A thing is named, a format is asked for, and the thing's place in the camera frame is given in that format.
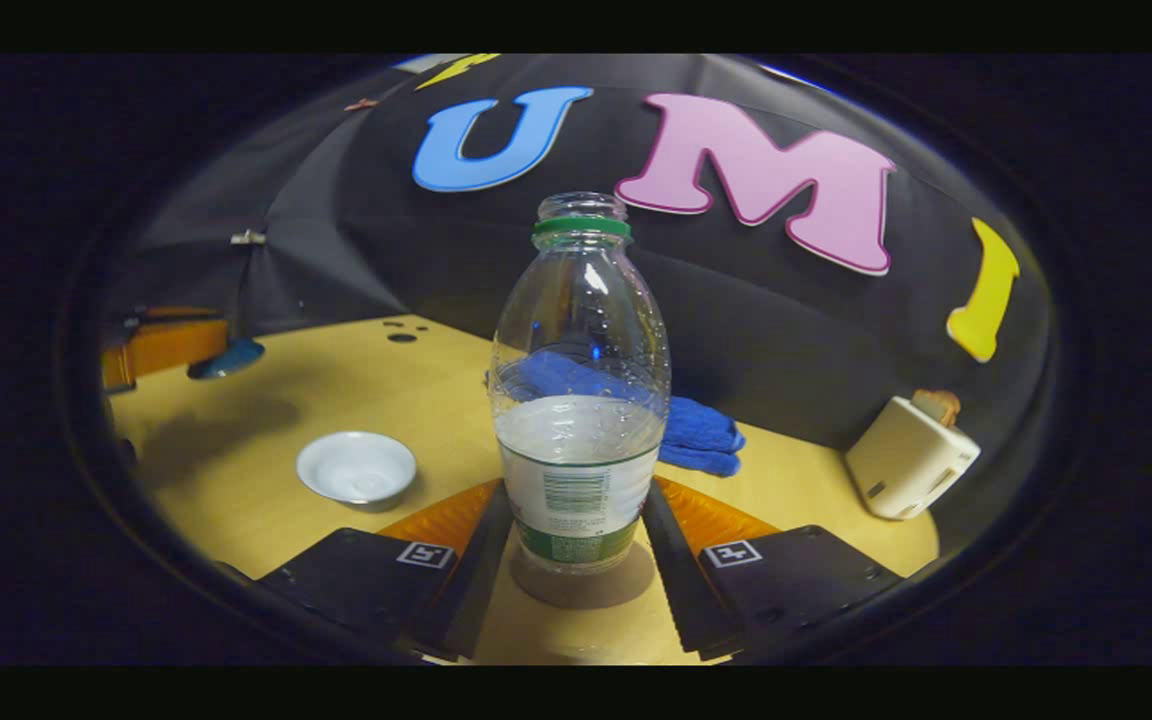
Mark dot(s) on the teal teacup lid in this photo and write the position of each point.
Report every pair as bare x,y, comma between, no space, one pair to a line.
231,358

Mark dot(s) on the clear plastic water bottle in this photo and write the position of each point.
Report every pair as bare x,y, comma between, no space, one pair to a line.
576,480

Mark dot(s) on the white clip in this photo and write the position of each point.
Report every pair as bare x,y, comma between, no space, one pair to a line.
248,238

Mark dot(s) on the round brown coaster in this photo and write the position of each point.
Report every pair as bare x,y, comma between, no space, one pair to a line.
586,592

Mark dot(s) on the toast slice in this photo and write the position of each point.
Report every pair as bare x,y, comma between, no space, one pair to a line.
938,404

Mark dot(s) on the black backdrop cloth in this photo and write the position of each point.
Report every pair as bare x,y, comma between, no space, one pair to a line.
756,330

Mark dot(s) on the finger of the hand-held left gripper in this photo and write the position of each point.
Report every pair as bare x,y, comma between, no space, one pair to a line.
171,345
176,313

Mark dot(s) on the reddish clip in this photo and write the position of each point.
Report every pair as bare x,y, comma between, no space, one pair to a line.
361,104

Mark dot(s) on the blue folded towel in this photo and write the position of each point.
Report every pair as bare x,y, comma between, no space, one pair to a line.
701,435

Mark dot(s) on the white toaster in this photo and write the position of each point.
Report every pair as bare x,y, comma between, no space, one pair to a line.
906,460

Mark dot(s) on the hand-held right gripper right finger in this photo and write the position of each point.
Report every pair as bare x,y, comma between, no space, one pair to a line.
671,580

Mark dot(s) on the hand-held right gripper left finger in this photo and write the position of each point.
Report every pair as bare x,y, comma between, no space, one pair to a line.
481,580

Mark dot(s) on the white teacup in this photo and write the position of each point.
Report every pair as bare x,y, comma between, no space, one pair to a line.
356,468

